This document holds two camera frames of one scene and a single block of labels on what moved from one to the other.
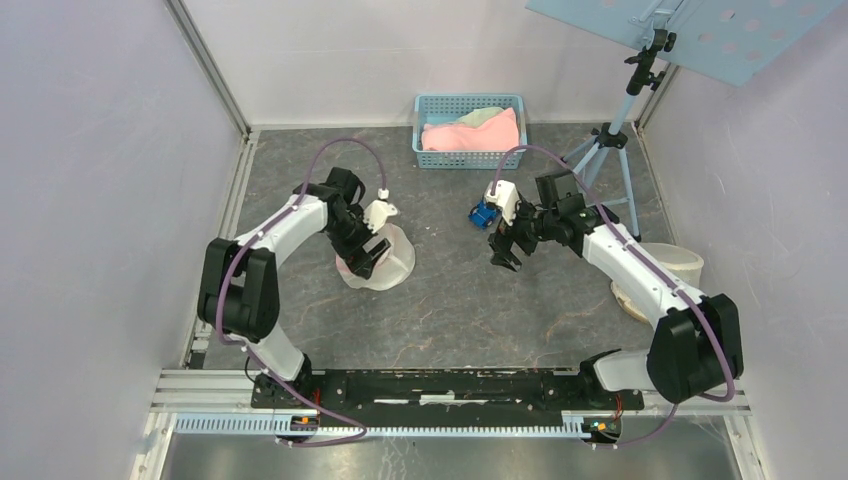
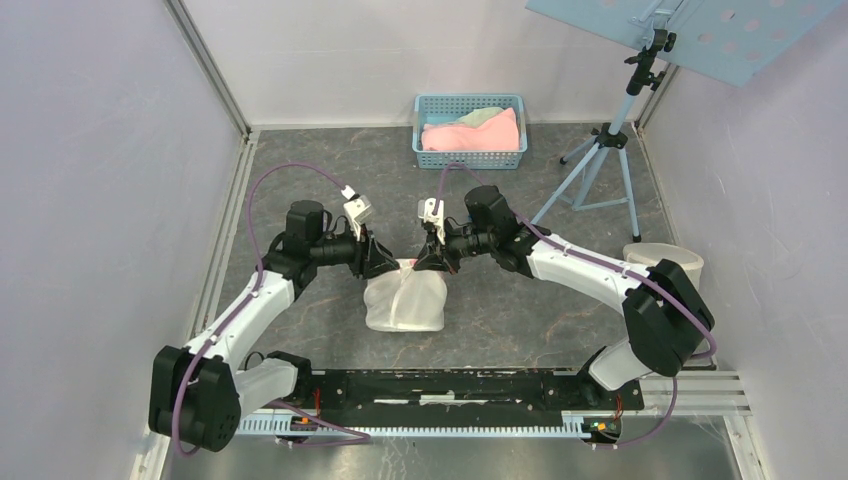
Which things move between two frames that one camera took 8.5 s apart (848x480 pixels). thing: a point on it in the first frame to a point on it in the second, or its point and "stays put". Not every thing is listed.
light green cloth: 478,116 stays put
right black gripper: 502,239 to 428,258
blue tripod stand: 645,69 stays put
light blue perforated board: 743,41 stays put
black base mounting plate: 436,393 stays put
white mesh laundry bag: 390,271 to 406,299
